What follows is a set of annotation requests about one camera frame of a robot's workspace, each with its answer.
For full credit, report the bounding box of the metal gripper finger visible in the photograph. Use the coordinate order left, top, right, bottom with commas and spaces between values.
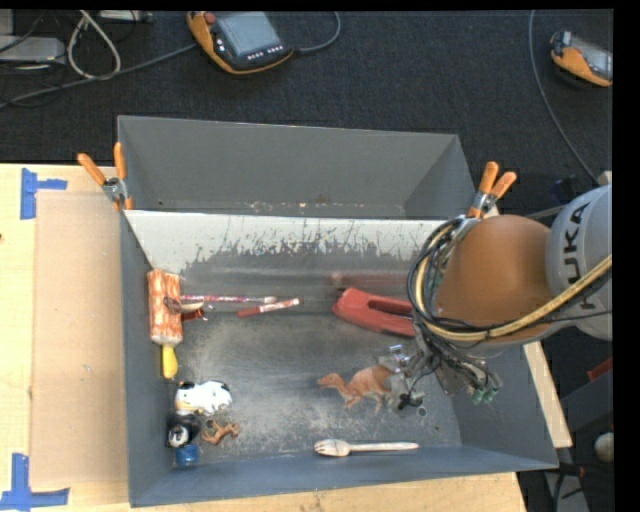
377, 343, 419, 374
391, 376, 427, 418

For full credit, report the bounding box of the brown toy dinosaur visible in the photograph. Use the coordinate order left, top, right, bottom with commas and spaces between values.
316, 364, 397, 414

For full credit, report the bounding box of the red horseshoe-shaped block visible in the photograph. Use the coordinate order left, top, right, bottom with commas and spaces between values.
331, 286, 417, 338

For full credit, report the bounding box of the pale wooden fork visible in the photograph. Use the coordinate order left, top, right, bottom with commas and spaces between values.
313, 438, 421, 458

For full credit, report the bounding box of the grey metal bin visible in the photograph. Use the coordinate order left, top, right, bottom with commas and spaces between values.
116, 114, 560, 509

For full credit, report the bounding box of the red thin stick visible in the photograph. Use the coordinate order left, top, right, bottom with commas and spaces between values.
236, 297, 302, 319

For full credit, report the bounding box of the pink thin stick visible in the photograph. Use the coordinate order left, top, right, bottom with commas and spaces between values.
179, 294, 279, 306

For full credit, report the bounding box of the small brown toy animal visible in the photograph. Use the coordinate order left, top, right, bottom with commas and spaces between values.
200, 419, 242, 447

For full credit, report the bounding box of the black and white toy cow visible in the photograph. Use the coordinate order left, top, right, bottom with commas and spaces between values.
173, 380, 234, 417

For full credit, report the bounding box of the brown and cream small toy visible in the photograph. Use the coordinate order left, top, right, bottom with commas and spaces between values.
162, 296, 207, 322

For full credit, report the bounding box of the black white figure blue base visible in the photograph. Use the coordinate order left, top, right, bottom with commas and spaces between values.
165, 413, 202, 467

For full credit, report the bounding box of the brown cardboard board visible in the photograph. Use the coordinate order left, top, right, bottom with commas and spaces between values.
28, 189, 132, 495

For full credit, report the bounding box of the orange patterned mallet yellow handle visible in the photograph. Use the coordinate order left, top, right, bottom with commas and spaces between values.
146, 268, 185, 380

